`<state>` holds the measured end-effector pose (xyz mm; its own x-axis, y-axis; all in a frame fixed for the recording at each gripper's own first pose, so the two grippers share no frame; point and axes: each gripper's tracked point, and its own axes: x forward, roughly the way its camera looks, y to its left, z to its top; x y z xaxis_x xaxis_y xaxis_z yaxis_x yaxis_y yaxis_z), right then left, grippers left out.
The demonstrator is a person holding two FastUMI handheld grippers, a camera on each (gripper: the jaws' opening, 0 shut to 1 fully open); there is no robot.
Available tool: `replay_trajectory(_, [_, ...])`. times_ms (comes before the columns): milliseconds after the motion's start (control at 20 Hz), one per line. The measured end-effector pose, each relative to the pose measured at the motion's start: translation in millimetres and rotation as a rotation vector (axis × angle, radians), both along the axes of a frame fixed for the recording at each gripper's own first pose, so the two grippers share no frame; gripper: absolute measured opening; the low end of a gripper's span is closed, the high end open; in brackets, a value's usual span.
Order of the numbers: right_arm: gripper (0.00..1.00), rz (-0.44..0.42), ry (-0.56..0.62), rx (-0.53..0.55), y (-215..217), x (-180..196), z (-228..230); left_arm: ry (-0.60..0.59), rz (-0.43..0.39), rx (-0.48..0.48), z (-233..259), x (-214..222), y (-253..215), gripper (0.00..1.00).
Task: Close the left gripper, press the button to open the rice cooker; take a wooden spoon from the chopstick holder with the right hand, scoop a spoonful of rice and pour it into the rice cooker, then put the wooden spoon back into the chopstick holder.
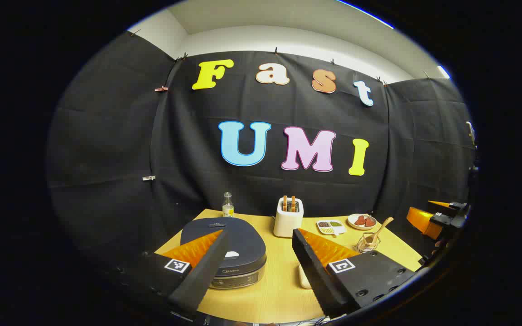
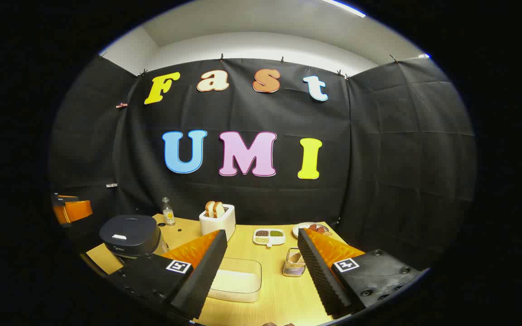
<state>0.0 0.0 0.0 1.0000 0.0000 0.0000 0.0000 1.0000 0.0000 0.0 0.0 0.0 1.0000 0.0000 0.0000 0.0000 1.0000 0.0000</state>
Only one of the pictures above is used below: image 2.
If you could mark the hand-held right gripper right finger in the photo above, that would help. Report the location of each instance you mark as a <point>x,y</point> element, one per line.
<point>320,276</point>

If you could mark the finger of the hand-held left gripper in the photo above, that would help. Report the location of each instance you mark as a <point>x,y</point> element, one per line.
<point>75,212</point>

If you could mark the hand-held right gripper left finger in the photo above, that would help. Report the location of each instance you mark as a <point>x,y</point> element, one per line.
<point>200,276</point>

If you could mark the wooden spoon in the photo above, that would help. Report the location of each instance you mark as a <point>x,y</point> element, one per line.
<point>295,258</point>

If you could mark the white rice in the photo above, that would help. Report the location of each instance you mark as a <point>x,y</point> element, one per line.
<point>236,278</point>

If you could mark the black silver rice cooker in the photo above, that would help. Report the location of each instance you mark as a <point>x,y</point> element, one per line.
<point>129,233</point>

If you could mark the clear plastic box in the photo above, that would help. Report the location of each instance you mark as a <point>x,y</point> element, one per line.
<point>238,290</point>

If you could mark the white round plate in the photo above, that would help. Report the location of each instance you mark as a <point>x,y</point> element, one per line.
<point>298,230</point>

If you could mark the white toaster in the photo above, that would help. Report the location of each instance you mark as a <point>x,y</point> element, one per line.
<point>215,226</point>

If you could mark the white divided bean dish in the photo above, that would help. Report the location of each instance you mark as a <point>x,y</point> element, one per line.
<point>268,236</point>

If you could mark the bread slice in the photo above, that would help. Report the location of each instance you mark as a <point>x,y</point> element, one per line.
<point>219,210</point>
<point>209,209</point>

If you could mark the small glass bottle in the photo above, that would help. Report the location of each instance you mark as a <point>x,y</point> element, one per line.
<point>168,215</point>

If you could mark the black backdrop cloth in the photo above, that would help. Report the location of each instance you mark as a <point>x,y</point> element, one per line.
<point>379,158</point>

